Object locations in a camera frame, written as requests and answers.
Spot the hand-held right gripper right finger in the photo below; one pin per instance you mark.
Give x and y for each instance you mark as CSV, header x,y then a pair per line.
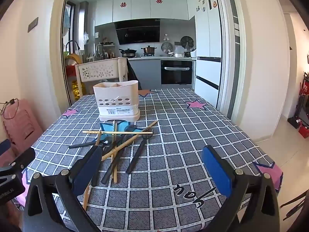
x,y
216,171

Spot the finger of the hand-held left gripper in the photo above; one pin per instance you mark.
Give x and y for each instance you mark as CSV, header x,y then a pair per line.
x,y
4,147
23,157

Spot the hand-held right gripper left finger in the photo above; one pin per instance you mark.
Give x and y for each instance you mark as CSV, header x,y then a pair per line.
x,y
87,171

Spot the white plastic utensil holder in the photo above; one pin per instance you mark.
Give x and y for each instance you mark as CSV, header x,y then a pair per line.
x,y
115,94

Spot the pink folding chair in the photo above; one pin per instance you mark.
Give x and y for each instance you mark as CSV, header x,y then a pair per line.
x,y
21,125

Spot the grey checkered star tablecloth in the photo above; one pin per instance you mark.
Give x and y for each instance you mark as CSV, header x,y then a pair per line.
x,y
183,130

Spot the gold foil decoration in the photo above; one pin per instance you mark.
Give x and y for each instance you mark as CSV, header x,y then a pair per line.
x,y
75,89

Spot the black folded trolley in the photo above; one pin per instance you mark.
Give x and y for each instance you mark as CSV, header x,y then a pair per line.
x,y
293,120

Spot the red container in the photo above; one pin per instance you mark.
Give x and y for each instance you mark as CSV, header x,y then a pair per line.
x,y
71,72

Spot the white perforated plastic cart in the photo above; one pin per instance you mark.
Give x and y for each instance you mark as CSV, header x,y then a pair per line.
x,y
101,70

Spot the black built-in oven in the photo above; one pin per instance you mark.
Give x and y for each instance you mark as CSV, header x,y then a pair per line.
x,y
176,76

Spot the dark cloth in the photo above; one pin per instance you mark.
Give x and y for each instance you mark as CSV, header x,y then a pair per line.
x,y
134,77

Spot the yellow round tray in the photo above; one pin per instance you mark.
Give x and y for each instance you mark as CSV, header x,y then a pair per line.
x,y
72,60

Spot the group of kitchen bottles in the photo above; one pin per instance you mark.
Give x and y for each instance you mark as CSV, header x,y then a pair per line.
x,y
105,53

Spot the small white cooker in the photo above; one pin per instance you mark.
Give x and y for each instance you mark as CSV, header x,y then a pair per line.
x,y
192,54

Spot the white countertop appliance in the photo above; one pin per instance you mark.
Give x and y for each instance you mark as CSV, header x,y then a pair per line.
x,y
179,53

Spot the black kitchen faucet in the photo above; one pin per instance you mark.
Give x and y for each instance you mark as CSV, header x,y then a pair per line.
x,y
72,41

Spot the black wok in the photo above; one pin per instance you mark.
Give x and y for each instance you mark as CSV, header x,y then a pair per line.
x,y
129,52

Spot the black round divided pan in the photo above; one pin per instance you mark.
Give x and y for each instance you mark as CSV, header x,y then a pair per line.
x,y
187,42

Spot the grey round steamer rack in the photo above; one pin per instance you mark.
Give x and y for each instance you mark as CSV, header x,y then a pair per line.
x,y
166,47

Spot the metal cooking pot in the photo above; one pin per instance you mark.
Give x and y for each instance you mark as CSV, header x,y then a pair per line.
x,y
148,50

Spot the white refrigerator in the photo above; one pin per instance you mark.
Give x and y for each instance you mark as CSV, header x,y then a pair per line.
x,y
207,29

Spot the black range hood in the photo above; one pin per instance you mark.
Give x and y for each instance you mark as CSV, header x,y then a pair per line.
x,y
137,32

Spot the white upper kitchen cabinets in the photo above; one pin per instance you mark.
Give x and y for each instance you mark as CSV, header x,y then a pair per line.
x,y
140,7

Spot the grey wall switch panel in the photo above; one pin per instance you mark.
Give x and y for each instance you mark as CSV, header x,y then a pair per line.
x,y
33,25

